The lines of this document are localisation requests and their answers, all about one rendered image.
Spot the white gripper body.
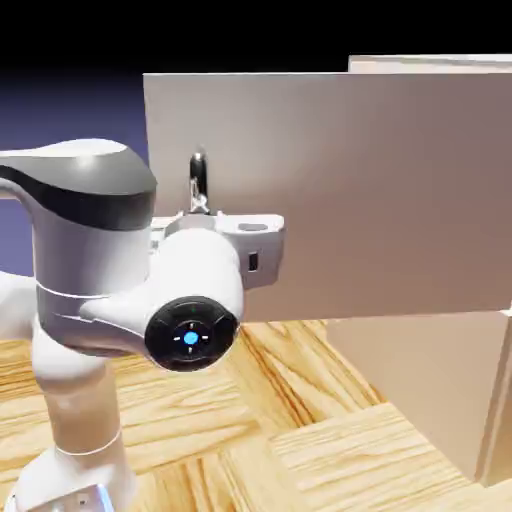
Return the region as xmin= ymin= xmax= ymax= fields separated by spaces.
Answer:
xmin=150 ymin=212 xmax=286 ymax=290

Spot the curved metal door handle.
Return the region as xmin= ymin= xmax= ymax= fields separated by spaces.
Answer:
xmin=188 ymin=150 xmax=212 ymax=216

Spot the beige cabinet door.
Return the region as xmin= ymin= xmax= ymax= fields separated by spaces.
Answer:
xmin=142 ymin=71 xmax=512 ymax=324
xmin=476 ymin=308 xmax=512 ymax=488

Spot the beige cabinet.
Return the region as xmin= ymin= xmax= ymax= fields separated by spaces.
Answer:
xmin=326 ymin=53 xmax=512 ymax=488

